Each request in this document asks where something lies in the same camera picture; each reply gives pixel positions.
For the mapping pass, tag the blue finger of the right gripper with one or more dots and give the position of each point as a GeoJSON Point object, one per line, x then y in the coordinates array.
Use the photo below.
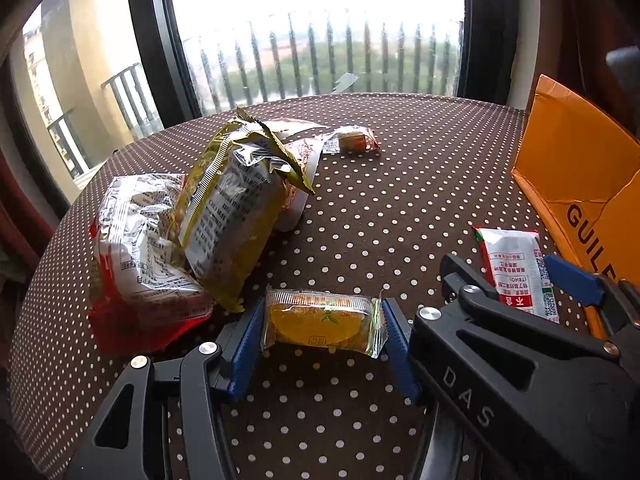
{"type": "Point", "coordinates": [459, 279]}
{"type": "Point", "coordinates": [608, 306]}

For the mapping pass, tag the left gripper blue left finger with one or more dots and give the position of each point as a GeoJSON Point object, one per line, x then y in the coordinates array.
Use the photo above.
{"type": "Point", "coordinates": [128, 437]}

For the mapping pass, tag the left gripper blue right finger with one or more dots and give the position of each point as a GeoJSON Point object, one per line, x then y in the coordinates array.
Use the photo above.
{"type": "Point", "coordinates": [397, 348]}

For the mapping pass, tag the orange pastry clear wrapper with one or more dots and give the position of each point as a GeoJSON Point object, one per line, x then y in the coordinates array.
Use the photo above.
{"type": "Point", "coordinates": [324, 320]}

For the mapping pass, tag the white red sachet packet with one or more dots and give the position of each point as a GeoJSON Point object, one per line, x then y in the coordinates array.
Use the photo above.
{"type": "Point", "coordinates": [516, 268]}

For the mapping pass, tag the orange cardboard box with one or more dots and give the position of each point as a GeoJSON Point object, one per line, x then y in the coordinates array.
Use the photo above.
{"type": "Point", "coordinates": [579, 168]}

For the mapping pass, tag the red white snack bag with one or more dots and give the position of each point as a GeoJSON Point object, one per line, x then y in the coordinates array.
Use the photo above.
{"type": "Point", "coordinates": [142, 297]}

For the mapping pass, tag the olive yellow snack bag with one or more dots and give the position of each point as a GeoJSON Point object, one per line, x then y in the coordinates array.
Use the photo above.
{"type": "Point", "coordinates": [230, 202]}

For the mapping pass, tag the brown polka dot tablecloth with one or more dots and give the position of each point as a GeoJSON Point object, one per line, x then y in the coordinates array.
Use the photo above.
{"type": "Point", "coordinates": [376, 225]}

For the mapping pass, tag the small wrapped candy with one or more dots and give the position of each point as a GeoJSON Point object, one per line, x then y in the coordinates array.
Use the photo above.
{"type": "Point", "coordinates": [351, 140]}

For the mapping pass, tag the red brown snack wrapper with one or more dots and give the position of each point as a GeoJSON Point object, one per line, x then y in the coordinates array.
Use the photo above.
{"type": "Point", "coordinates": [305, 141]}

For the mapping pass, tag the balcony metal railing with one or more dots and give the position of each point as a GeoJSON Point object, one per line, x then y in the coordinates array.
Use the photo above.
{"type": "Point", "coordinates": [95, 93]}

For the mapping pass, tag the red brown curtain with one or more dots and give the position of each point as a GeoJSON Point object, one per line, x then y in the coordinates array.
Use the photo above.
{"type": "Point", "coordinates": [573, 40]}

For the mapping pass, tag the black window frame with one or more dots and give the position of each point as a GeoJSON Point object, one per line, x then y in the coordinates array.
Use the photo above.
{"type": "Point", "coordinates": [165, 45]}

